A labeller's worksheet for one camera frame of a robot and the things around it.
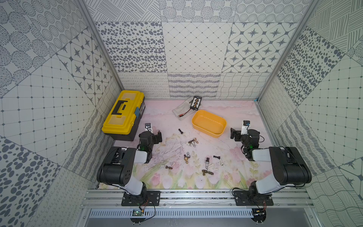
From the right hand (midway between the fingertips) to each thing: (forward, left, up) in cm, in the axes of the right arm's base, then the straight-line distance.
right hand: (238, 130), depth 95 cm
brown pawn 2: (-20, +22, -4) cm, 30 cm away
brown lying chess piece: (-26, +22, -6) cm, 35 cm away
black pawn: (+1, +39, -6) cm, 40 cm away
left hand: (-2, +60, +2) cm, 60 cm away
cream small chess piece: (-25, +17, -5) cm, 31 cm away
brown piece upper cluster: (-7, +33, -5) cm, 34 cm away
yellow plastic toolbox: (0, +75, +13) cm, 76 cm away
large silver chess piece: (-21, +23, -5) cm, 31 cm away
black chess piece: (-17, +15, -5) cm, 24 cm away
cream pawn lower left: (-22, +43, -5) cm, 49 cm away
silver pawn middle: (-17, +34, -5) cm, 39 cm away
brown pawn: (-24, +47, -5) cm, 53 cm away
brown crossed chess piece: (-28, +25, -5) cm, 38 cm away
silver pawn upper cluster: (-8, +31, -4) cm, 33 cm away
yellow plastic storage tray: (+9, +19, -5) cm, 21 cm away
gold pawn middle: (-19, +36, -5) cm, 41 cm away
